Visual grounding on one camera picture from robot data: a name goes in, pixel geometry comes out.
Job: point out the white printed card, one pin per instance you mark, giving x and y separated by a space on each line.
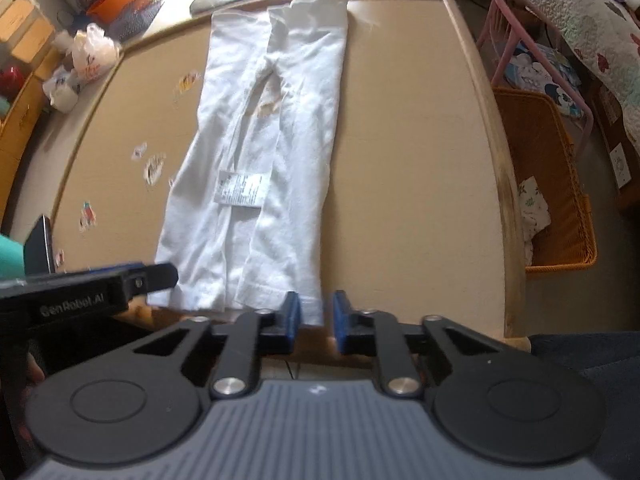
621 166

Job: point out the wooden drawer unit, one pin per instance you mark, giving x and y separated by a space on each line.
22 20

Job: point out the white pants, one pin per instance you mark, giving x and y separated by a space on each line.
260 125

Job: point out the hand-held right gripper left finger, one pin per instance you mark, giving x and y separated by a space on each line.
294 321

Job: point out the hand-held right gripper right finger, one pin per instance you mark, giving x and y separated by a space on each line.
341 321

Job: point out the white floral cloth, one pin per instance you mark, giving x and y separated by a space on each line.
534 205

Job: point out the red round object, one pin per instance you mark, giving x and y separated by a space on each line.
10 80

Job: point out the pink metal chair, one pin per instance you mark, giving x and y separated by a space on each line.
500 30

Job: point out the white crumpled plastic bag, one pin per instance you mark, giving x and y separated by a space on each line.
62 91

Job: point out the cartoon printed cushion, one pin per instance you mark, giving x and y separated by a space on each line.
545 80

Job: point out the person's dark trouser leg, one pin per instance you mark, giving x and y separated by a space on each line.
590 385

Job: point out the orange wicker basket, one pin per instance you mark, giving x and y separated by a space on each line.
555 170

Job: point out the wooden table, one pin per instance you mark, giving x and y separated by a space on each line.
410 160

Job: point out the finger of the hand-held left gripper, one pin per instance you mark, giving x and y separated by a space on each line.
157 277

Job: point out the blue mesh basket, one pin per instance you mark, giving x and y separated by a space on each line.
137 22

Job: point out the person's left forearm teal sleeve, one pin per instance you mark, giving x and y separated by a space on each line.
9 260

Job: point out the white plastic bag red print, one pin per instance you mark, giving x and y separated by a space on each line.
95 52

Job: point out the white patchwork quilt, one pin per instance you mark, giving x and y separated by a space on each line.
585 15

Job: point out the person's left hand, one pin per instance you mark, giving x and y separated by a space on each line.
34 366

